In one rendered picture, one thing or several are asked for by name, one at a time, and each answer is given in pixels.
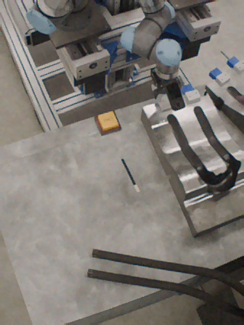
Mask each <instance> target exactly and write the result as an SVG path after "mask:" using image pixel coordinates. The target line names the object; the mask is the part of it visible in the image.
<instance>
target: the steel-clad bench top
mask: <svg viewBox="0 0 244 325"><path fill-rule="evenodd" d="M155 103H158V102H157V101H156V100H155V99H150V100H147V101H145V102H141V103H138V104H134V105H132V106H128V107H124V108H122V109H119V110H115V113H116V115H117V118H118V120H119V123H120V124H121V130H120V131H116V132H114V133H109V134H107V135H104V136H101V135H100V132H99V129H98V127H97V124H96V123H95V120H94V117H92V118H88V119H85V120H82V121H78V122H76V123H72V124H70V125H66V126H63V127H60V128H57V129H55V130H53V131H48V132H46V133H42V134H39V135H36V136H33V137H30V138H27V139H23V140H21V141H17V142H15V143H12V144H8V145H6V146H3V147H0V228H1V232H2V236H3V238H4V242H5V245H6V248H7V252H8V254H9V256H10V259H11V262H12V266H13V269H14V272H15V276H16V278H17V281H18V283H19V285H20V290H21V292H22V295H23V299H24V301H25V304H26V305H27V309H28V312H29V315H30V319H31V321H32V324H33V325H63V324H66V323H70V322H72V321H77V320H79V319H80V318H86V317H87V316H90V315H94V314H96V313H99V312H102V311H106V310H109V309H110V308H113V307H118V306H119V305H122V304H125V303H128V302H130V301H132V300H137V299H139V298H141V297H144V296H146V295H149V294H152V293H154V292H157V291H159V290H160V289H154V288H149V287H143V286H134V285H130V284H123V283H118V282H114V281H106V280H102V279H95V278H90V277H87V276H84V270H85V268H89V269H94V270H98V271H106V272H111V273H118V274H123V275H127V276H135V277H143V278H148V279H154V280H159V281H170V282H174V283H177V284H178V283H180V282H183V281H186V280H188V279H191V278H193V277H196V276H197V275H193V274H188V273H179V272H175V271H164V270H160V269H157V268H149V267H145V266H134V265H130V264H126V263H119V262H115V261H111V260H104V259H100V258H93V257H89V251H90V249H91V248H94V249H98V250H104V251H108V252H117V253H121V254H126V255H133V256H137V257H141V258H149V259H153V260H160V261H162V260H164V261H168V262H172V263H178V264H187V265H191V266H197V267H198V266H201V267H205V268H210V269H213V268H216V267H219V266H221V265H223V264H225V263H228V262H230V261H232V260H235V259H237V258H241V257H242V256H244V218H242V219H240V220H238V221H235V222H233V223H229V224H227V225H225V226H222V227H220V228H217V229H214V230H212V231H209V232H206V233H204V234H203V235H201V236H198V237H196V238H194V236H193V235H192V232H191V231H190V227H189V226H188V224H187V219H186V218H185V216H184V213H183V212H182V209H181V208H180V205H179V203H178V201H177V199H176V196H175V194H174V192H173V189H172V188H171V185H170V183H169V180H168V179H165V178H164V177H165V176H166V173H165V171H164V169H163V167H162V165H161V163H160V160H159V159H158V156H157V154H156V152H155V149H154V147H153V144H152V142H151V140H150V137H149V136H148V134H147V131H146V129H145V127H144V125H143V122H142V120H140V118H141V114H142V108H143V107H145V106H148V105H151V104H155ZM158 104H159V103H158ZM215 109H216V111H217V113H218V115H219V117H220V119H221V121H222V123H223V125H224V127H225V129H226V131H227V133H228V134H229V135H230V137H231V138H232V139H233V140H234V141H235V142H236V143H237V145H238V146H239V147H240V148H241V149H242V150H243V151H244V134H243V132H242V131H241V130H240V129H239V128H238V127H237V126H236V125H235V124H234V123H233V122H232V121H231V120H230V119H229V118H228V117H227V116H226V115H225V114H224V113H223V112H222V111H221V110H218V109H217V108H216V107H215ZM121 159H124V161H125V163H126V165H127V167H128V169H129V171H130V173H131V175H132V177H133V179H134V182H135V184H136V185H137V188H138V189H139V190H140V192H136V189H135V188H134V185H133V183H132V182H131V179H130V177H129V175H128V173H127V171H126V169H125V167H124V165H123V163H122V161H121Z"/></svg>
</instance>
